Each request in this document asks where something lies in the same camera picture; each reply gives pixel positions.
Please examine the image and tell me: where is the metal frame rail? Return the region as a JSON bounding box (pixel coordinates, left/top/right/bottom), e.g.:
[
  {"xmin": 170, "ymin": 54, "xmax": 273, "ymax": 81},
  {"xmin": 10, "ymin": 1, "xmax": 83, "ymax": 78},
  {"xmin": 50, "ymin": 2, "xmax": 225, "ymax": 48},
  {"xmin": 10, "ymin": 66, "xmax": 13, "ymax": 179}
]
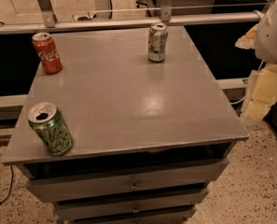
[{"xmin": 0, "ymin": 0, "xmax": 261, "ymax": 35}]

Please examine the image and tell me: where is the red coke can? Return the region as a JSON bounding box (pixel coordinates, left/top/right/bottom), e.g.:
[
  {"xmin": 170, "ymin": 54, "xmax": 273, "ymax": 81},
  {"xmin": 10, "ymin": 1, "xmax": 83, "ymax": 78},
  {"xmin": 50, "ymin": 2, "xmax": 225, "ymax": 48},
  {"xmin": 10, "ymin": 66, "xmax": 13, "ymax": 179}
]
[{"xmin": 32, "ymin": 32, "xmax": 62, "ymax": 75}]

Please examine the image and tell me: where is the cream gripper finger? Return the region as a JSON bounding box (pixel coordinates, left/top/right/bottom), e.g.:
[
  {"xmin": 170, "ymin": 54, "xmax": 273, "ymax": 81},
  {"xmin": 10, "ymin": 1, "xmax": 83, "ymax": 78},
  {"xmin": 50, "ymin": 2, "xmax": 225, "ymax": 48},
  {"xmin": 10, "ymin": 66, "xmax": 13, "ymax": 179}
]
[
  {"xmin": 242, "ymin": 63, "xmax": 277, "ymax": 121},
  {"xmin": 235, "ymin": 24, "xmax": 258, "ymax": 49}
]

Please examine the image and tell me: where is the white cable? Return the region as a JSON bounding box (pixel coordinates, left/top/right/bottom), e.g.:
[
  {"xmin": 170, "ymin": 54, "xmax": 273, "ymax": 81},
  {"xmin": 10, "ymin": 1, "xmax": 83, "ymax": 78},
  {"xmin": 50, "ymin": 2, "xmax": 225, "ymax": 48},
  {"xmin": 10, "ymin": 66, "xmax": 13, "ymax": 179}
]
[{"xmin": 229, "ymin": 59, "xmax": 266, "ymax": 106}]

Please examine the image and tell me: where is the white green soda can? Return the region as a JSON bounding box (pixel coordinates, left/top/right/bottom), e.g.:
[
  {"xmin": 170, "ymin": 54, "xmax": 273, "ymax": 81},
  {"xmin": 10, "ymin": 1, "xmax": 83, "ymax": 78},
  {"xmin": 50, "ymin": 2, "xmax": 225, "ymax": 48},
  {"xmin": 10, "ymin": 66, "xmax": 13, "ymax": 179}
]
[{"xmin": 148, "ymin": 22, "xmax": 168, "ymax": 63}]

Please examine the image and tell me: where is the grey drawer cabinet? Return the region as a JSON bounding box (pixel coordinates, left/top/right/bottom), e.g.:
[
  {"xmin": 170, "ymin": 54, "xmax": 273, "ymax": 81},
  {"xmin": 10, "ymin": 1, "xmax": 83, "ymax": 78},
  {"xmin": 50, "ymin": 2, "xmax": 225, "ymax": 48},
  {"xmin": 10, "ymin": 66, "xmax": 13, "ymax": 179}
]
[{"xmin": 3, "ymin": 26, "xmax": 248, "ymax": 224}]

